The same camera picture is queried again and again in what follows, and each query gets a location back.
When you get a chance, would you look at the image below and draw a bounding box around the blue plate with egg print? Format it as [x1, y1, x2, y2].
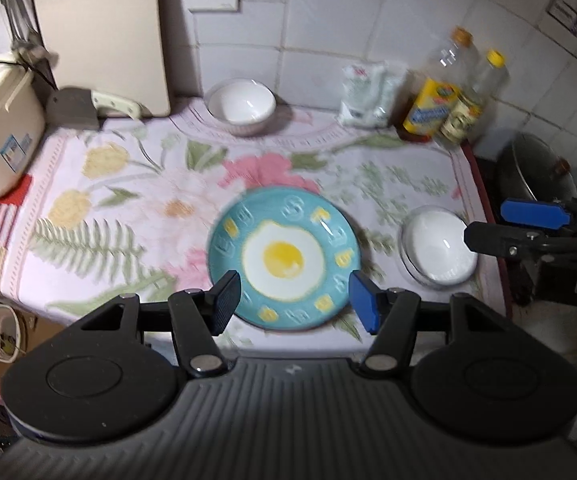
[207, 186, 362, 332]

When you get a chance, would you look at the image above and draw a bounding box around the cream rice cooker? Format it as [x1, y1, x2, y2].
[0, 52, 46, 201]

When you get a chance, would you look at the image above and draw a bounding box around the floral tablecloth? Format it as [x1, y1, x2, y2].
[0, 97, 499, 361]

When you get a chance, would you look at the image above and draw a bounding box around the white plastic bucket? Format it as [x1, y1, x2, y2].
[0, 302, 23, 362]

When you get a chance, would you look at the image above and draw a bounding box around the oil bottle with yellow label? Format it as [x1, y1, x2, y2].
[401, 27, 479, 143]

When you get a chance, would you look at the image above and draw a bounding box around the dark metal pot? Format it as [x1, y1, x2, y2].
[497, 132, 577, 208]

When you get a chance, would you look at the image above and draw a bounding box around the wall sticker label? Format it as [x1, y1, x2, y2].
[546, 0, 577, 37]

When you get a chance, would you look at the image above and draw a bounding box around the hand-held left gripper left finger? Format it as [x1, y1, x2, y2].
[79, 270, 242, 378]

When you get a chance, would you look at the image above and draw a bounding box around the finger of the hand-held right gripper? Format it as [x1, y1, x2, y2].
[463, 221, 577, 262]
[500, 197, 577, 233]

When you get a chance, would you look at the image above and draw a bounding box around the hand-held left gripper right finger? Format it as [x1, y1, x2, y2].
[347, 270, 512, 380]

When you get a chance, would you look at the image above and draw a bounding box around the clear bottle with pale label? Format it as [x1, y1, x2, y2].
[439, 49, 509, 146]

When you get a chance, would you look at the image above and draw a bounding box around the grey tool with cream handle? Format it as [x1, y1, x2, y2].
[46, 87, 145, 130]

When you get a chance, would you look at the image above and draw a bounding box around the beige cutting board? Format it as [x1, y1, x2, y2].
[28, 0, 172, 118]

